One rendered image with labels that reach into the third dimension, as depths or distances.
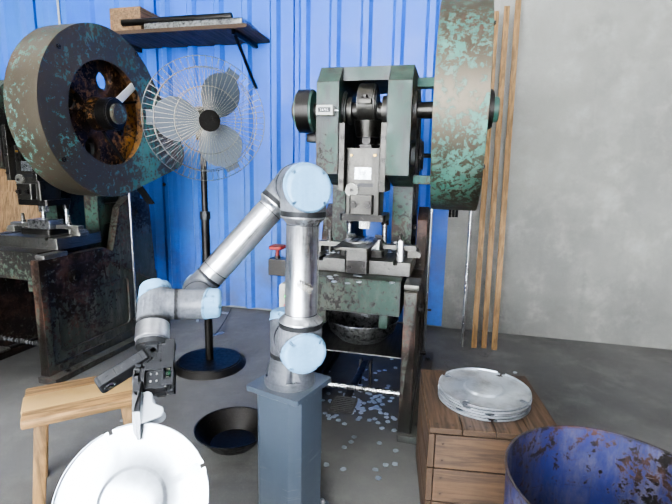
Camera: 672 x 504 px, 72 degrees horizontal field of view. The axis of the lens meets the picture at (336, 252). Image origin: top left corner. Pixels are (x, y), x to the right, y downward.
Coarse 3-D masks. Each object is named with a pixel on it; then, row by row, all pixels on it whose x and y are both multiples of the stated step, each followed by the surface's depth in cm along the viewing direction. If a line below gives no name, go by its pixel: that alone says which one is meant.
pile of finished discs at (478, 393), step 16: (464, 368) 164; (480, 368) 164; (448, 384) 152; (464, 384) 152; (480, 384) 151; (496, 384) 152; (512, 384) 153; (448, 400) 144; (464, 400) 142; (480, 400) 142; (496, 400) 142; (512, 400) 142; (528, 400) 143; (480, 416) 137; (496, 416) 136; (512, 416) 137
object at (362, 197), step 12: (348, 156) 195; (360, 156) 194; (372, 156) 192; (348, 168) 196; (360, 168) 194; (372, 168) 193; (348, 180) 197; (360, 180) 195; (372, 180) 194; (348, 192) 196; (360, 192) 196; (372, 192) 195; (348, 204) 198; (360, 204) 194; (372, 204) 193
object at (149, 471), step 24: (120, 432) 94; (144, 432) 94; (168, 432) 95; (96, 456) 91; (120, 456) 92; (144, 456) 92; (168, 456) 93; (192, 456) 93; (72, 480) 89; (96, 480) 90; (120, 480) 90; (144, 480) 90; (168, 480) 91; (192, 480) 92
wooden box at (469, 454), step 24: (432, 384) 160; (528, 384) 162; (432, 408) 144; (432, 432) 134; (456, 432) 133; (480, 432) 132; (504, 432) 131; (432, 456) 135; (456, 456) 134; (480, 456) 133; (504, 456) 132; (432, 480) 137; (456, 480) 135; (480, 480) 134; (504, 480) 134
